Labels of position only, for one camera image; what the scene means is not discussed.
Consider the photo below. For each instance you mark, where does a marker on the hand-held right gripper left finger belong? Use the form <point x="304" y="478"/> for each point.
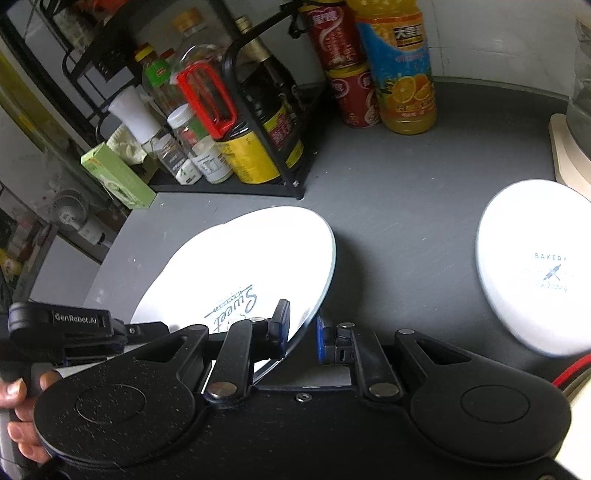
<point x="279" y="330"/>

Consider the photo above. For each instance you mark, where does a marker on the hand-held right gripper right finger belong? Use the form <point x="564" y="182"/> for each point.
<point x="321" y="344"/>

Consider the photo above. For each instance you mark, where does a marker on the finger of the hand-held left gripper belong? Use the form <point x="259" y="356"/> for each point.
<point x="143" y="331"/>

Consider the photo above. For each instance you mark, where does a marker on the white plate leaf print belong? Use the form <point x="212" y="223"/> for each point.
<point x="150" y="295"/>

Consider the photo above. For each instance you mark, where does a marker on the large white plate blue print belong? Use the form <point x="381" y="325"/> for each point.
<point x="277" y="258"/>

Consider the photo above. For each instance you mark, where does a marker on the person's left hand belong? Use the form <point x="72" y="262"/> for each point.
<point x="14" y="394"/>

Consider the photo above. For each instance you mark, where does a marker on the small white fan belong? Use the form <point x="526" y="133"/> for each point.
<point x="69" y="212"/>

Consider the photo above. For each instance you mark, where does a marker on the black metal rack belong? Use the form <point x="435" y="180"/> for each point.
<point x="221" y="189"/>

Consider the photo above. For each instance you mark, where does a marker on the green cardboard box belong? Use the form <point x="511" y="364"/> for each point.
<point x="120" y="177"/>

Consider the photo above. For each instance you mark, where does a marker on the clear spice jar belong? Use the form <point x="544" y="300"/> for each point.
<point x="174" y="159"/>

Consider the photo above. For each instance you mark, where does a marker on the white plastic jar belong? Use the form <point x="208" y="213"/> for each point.
<point x="212" y="164"/>

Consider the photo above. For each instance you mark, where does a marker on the crumpled white cloth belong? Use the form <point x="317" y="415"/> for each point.
<point x="127" y="147"/>

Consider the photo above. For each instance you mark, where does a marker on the dark sauce bottle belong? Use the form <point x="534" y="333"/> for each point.
<point x="277" y="134"/>

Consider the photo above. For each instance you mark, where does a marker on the red label jar white cap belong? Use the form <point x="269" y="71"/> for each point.
<point x="183" y="119"/>

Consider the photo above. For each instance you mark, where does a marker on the small white plate blue print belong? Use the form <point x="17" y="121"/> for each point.
<point x="517" y="240"/>

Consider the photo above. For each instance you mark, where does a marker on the red drink can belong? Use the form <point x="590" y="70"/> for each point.
<point x="332" y="32"/>
<point x="353" y="99"/>

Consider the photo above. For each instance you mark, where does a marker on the orange juice bottle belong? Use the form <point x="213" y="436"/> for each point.
<point x="401" y="101"/>

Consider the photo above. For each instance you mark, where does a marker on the green label sauce bottle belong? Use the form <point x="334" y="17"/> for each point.
<point x="157" y="74"/>

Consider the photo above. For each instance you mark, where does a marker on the cream kettle base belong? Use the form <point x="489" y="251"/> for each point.
<point x="572" y="157"/>

